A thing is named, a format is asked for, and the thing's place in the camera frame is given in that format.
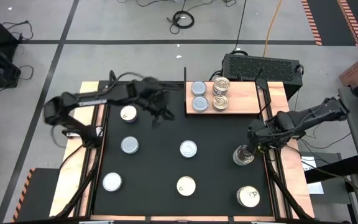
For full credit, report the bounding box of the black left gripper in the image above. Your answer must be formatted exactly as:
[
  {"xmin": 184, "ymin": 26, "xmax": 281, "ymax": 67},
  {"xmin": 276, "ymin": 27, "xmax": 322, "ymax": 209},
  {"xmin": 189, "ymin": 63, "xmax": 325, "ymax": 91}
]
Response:
[{"xmin": 129, "ymin": 77, "xmax": 175, "ymax": 129}]

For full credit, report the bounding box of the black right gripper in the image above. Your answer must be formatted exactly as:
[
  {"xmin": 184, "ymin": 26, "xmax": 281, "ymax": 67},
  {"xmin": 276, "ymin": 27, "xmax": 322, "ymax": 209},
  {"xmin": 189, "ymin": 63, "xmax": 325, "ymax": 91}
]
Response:
[{"xmin": 241, "ymin": 119, "xmax": 273, "ymax": 156}]

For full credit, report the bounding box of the green white tuna can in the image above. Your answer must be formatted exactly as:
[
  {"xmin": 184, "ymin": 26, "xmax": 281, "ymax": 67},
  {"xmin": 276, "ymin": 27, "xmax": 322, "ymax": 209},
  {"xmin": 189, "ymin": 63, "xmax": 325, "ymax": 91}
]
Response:
[
  {"xmin": 102, "ymin": 172, "xmax": 123, "ymax": 192},
  {"xmin": 120, "ymin": 136, "xmax": 140, "ymax": 155},
  {"xmin": 190, "ymin": 80, "xmax": 208, "ymax": 97},
  {"xmin": 191, "ymin": 95, "xmax": 209, "ymax": 113},
  {"xmin": 179, "ymin": 139, "xmax": 198, "ymax": 159}
]

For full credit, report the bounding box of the black table mat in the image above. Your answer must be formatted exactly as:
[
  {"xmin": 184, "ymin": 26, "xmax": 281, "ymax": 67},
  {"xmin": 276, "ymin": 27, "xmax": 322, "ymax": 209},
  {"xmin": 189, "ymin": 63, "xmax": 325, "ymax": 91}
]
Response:
[{"xmin": 92, "ymin": 82, "xmax": 275, "ymax": 218}]

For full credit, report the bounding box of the white paper sheet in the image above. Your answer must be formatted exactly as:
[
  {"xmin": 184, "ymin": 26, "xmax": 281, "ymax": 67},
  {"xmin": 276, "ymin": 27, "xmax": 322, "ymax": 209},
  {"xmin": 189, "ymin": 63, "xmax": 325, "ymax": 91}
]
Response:
[{"xmin": 301, "ymin": 154, "xmax": 325, "ymax": 196}]

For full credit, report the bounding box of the black computer case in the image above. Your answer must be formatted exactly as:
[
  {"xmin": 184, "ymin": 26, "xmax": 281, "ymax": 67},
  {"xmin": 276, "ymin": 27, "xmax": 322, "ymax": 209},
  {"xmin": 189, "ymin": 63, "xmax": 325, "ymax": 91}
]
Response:
[{"xmin": 221, "ymin": 53, "xmax": 304, "ymax": 101}]

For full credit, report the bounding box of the black beam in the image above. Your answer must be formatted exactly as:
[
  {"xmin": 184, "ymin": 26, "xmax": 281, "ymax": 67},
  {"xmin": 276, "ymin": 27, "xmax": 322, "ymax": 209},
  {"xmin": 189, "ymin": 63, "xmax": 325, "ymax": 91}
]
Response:
[{"xmin": 305, "ymin": 154, "xmax": 358, "ymax": 184}]

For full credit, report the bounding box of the grey side table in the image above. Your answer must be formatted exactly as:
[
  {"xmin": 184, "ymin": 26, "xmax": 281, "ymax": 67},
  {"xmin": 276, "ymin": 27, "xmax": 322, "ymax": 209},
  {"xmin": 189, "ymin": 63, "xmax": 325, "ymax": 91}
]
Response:
[{"xmin": 337, "ymin": 85, "xmax": 358, "ymax": 187}]

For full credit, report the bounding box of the wooden shelf with black frame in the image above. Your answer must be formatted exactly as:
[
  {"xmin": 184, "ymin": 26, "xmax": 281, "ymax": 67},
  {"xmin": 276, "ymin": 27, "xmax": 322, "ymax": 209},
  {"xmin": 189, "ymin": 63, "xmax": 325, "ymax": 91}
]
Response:
[{"xmin": 183, "ymin": 66, "xmax": 273, "ymax": 116}]

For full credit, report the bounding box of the black aluminium frame strut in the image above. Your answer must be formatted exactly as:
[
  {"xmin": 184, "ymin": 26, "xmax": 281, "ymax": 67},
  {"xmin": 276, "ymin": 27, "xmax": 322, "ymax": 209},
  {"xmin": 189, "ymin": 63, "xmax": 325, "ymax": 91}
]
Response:
[
  {"xmin": 53, "ymin": 146, "xmax": 102, "ymax": 218},
  {"xmin": 265, "ymin": 155, "xmax": 312, "ymax": 220}
]

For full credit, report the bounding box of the coiled black floor cable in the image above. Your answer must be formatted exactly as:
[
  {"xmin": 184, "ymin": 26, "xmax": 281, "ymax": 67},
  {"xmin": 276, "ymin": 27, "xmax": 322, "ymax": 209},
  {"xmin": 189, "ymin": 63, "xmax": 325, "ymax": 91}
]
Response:
[{"xmin": 166, "ymin": 10, "xmax": 196, "ymax": 35}]

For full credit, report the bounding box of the black hanging cable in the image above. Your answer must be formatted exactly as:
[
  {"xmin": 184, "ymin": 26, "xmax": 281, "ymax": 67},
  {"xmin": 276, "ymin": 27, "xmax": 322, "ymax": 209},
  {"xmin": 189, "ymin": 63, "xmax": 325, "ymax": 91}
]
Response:
[{"xmin": 232, "ymin": 0, "xmax": 247, "ymax": 53}]

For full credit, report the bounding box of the yellow hanging cable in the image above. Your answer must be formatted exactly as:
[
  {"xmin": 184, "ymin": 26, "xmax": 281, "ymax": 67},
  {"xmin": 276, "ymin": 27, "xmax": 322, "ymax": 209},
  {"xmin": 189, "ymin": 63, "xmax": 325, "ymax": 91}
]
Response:
[{"xmin": 262, "ymin": 0, "xmax": 283, "ymax": 58}]

